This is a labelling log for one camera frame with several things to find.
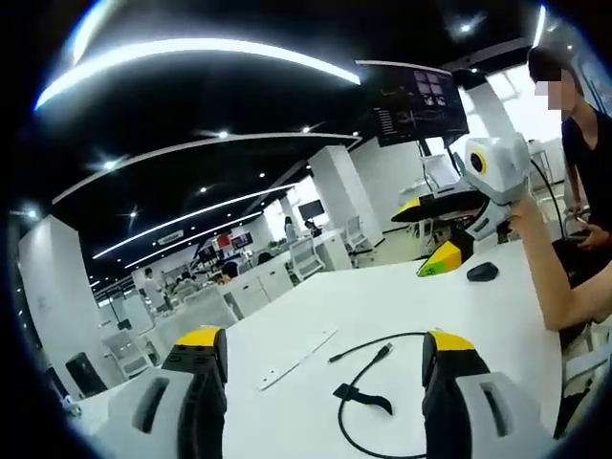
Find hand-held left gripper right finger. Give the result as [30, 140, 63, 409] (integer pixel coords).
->
[420, 328, 565, 459]

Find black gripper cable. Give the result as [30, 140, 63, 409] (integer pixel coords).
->
[528, 159, 564, 240]

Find white desk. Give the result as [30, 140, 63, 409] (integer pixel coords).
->
[66, 236, 566, 459]

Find black computer mouse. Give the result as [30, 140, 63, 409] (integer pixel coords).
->
[467, 261, 500, 282]

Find black and white chair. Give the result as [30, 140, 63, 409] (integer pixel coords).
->
[553, 322, 612, 441]

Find white mesh office chair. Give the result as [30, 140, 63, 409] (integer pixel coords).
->
[288, 236, 317, 282]
[343, 216, 370, 254]

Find long ceiling light strip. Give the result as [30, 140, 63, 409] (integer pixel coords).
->
[33, 37, 362, 112]

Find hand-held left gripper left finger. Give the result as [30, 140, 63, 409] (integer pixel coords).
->
[93, 326, 230, 459]

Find large black monitor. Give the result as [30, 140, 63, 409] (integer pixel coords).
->
[355, 59, 471, 148]

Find black Velcro strap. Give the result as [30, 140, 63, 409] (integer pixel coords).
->
[333, 382, 394, 416]

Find black charging cable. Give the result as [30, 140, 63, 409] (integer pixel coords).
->
[327, 331, 429, 459]

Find white flat strip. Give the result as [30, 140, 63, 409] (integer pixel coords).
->
[257, 327, 339, 391]

